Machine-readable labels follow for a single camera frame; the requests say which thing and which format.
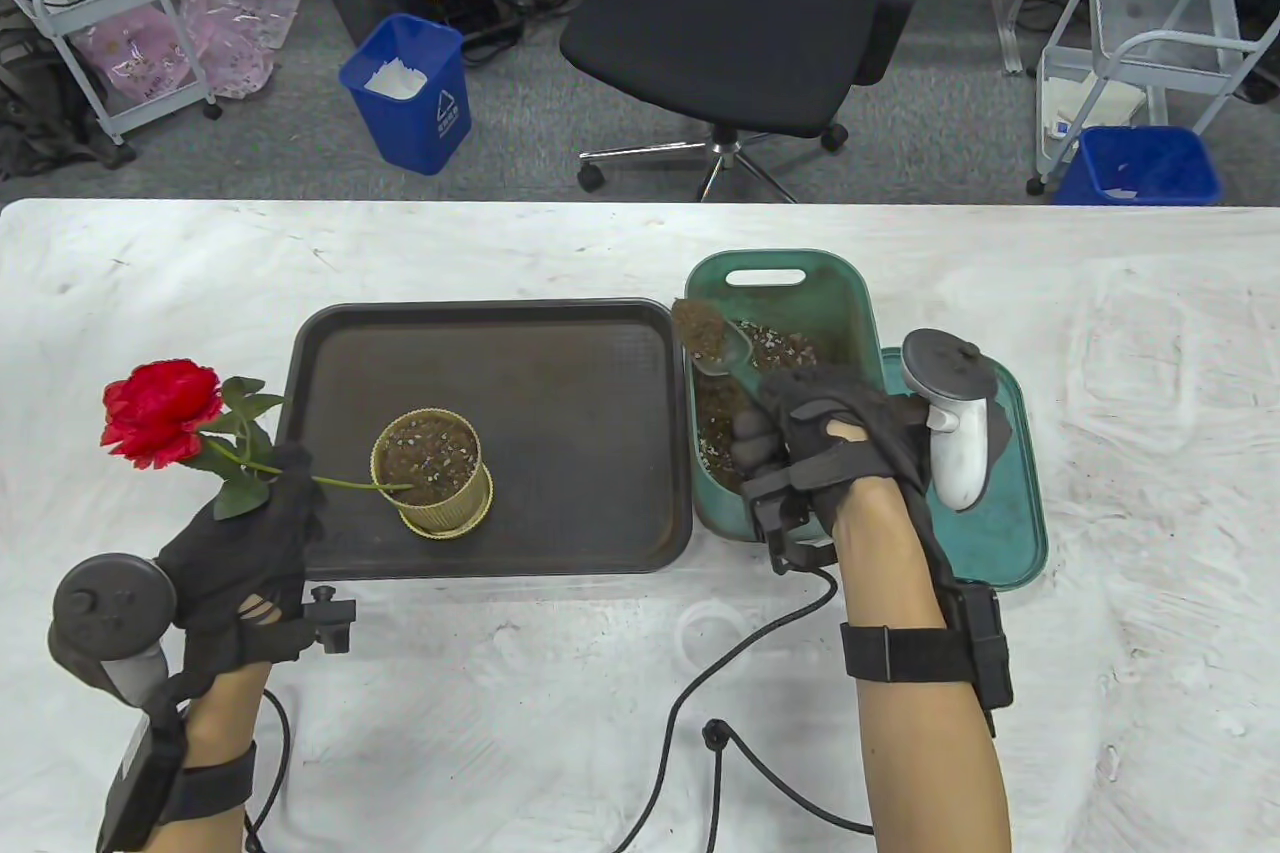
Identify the person's right hand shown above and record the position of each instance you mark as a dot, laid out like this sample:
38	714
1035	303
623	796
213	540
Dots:
840	413

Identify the person's left hand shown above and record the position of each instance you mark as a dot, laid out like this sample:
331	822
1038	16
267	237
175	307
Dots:
240	565

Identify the green garden trowel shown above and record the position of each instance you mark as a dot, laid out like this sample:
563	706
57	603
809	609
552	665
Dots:
700	333

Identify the red artificial rose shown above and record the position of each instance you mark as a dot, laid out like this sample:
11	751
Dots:
160	413

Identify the teal plastic bin lid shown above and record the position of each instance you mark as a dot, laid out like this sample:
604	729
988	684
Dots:
1010	513

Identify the person's right forearm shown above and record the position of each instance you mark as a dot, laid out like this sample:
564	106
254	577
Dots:
930	753

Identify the teal plastic storage bin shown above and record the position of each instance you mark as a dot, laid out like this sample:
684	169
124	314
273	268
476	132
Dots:
830	293

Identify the dark grey handheld controller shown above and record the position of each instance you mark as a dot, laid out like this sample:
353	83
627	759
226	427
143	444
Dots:
110	605

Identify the gold ribbed flower pot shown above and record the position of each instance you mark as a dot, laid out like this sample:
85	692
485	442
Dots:
440	518

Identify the dark brown plastic tray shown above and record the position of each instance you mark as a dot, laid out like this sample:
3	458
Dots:
560	413

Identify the plain blue waste bin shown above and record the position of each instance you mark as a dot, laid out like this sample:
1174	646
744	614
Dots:
1090	183

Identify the black office chair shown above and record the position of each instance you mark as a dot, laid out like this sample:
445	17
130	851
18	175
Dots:
720	33

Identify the blue bin with white symbol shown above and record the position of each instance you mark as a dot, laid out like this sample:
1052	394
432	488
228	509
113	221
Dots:
410	133

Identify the dark backpack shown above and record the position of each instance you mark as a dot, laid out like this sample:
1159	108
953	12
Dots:
40	123

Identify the white crumpled paper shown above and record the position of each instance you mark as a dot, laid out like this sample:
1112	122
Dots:
395	78

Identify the pink plastic bag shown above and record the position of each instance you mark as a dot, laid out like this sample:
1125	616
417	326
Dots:
135	58
240	33

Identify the black mount bracket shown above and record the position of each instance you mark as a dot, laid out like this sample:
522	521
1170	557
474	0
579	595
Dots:
332	619
775	523

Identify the grey wrist camera with label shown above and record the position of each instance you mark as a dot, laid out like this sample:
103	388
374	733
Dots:
135	793

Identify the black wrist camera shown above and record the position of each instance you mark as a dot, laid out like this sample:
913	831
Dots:
988	653

